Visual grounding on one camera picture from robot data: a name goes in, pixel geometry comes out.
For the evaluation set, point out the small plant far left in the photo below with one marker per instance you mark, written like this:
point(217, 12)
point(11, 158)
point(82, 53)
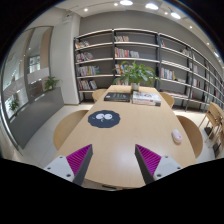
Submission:
point(14, 106)

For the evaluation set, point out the wooden chair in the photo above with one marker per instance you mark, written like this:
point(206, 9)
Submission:
point(193, 133)
point(167, 99)
point(65, 127)
point(98, 93)
point(215, 116)

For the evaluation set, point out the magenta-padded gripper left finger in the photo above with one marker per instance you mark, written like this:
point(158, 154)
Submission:
point(73, 167)

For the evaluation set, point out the dark metal bookshelf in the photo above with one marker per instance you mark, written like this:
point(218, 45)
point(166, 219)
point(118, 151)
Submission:
point(100, 58)

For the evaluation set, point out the white computer mouse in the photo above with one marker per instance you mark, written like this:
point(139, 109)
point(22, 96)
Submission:
point(177, 136)

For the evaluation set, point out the wooden chair front right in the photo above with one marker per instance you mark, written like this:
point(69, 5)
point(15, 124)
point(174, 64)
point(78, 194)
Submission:
point(193, 133)

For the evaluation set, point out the wooden chair back left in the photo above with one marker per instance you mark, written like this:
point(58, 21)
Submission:
point(98, 93)

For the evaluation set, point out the dark round cartoon mouse pad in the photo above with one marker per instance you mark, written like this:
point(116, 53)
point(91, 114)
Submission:
point(104, 119)

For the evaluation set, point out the wooden chair back right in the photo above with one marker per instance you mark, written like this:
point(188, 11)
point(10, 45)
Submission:
point(167, 99)

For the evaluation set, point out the black book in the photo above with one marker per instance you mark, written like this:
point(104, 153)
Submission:
point(117, 97)

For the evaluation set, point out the potted plant by window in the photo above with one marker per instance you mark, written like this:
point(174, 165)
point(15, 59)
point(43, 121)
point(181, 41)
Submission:
point(50, 83)

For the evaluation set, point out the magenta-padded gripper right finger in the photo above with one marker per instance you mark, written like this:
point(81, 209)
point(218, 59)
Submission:
point(153, 166)

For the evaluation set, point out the wooden chair front left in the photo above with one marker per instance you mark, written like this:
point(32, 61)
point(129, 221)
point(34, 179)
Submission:
point(65, 127)

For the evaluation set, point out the white and red book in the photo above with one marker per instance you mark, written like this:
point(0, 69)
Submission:
point(145, 98)

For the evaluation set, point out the grey low partition counter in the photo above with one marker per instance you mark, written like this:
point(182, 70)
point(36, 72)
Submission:
point(27, 122)

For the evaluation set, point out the potted green plant on table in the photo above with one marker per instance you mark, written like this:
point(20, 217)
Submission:
point(134, 74)

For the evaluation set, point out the wooden chair far right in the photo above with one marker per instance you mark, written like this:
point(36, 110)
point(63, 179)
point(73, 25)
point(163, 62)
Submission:
point(215, 116)

